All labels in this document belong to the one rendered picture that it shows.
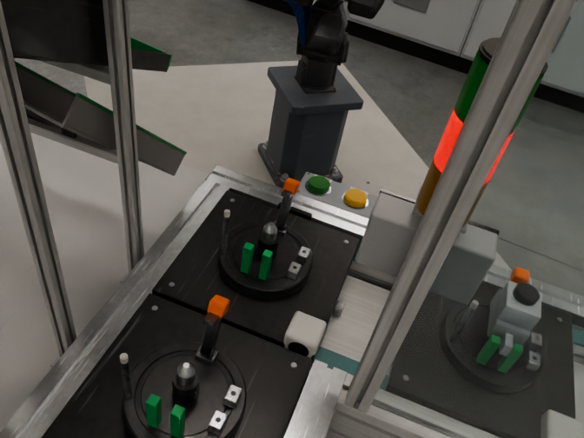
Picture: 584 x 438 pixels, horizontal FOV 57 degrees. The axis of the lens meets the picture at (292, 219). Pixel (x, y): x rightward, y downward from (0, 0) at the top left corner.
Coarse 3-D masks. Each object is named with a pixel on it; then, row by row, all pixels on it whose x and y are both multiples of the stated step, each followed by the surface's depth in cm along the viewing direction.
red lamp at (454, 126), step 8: (456, 120) 42; (448, 128) 43; (456, 128) 42; (448, 136) 43; (456, 136) 42; (440, 144) 45; (448, 144) 43; (440, 152) 45; (448, 152) 44; (440, 160) 45; (440, 168) 45
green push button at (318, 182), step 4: (312, 176) 97; (316, 176) 97; (320, 176) 97; (312, 180) 96; (316, 180) 96; (320, 180) 96; (324, 180) 96; (308, 184) 96; (312, 184) 95; (316, 184) 95; (320, 184) 95; (324, 184) 95; (328, 184) 96; (312, 188) 95; (316, 188) 94; (320, 188) 95; (324, 188) 95; (328, 188) 95; (316, 192) 95; (320, 192) 95; (324, 192) 95
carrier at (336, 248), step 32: (224, 224) 73; (256, 224) 83; (288, 224) 87; (320, 224) 88; (192, 256) 79; (224, 256) 77; (256, 256) 78; (288, 256) 79; (320, 256) 83; (352, 256) 84; (160, 288) 74; (192, 288) 75; (224, 288) 76; (256, 288) 74; (288, 288) 75; (320, 288) 78; (224, 320) 72; (256, 320) 73; (288, 320) 74; (320, 320) 72
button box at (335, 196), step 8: (304, 176) 98; (304, 184) 97; (336, 184) 98; (344, 184) 98; (296, 192) 95; (304, 192) 95; (312, 192) 95; (328, 192) 96; (336, 192) 96; (344, 192) 97; (320, 200) 94; (328, 200) 94; (336, 200) 95; (344, 200) 95; (368, 200) 96; (344, 208) 94; (352, 208) 94; (360, 208) 94; (368, 208) 94; (368, 216) 93
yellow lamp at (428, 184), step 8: (432, 168) 46; (432, 176) 46; (440, 176) 45; (424, 184) 48; (432, 184) 46; (424, 192) 48; (432, 192) 46; (416, 200) 50; (424, 200) 48; (424, 208) 48
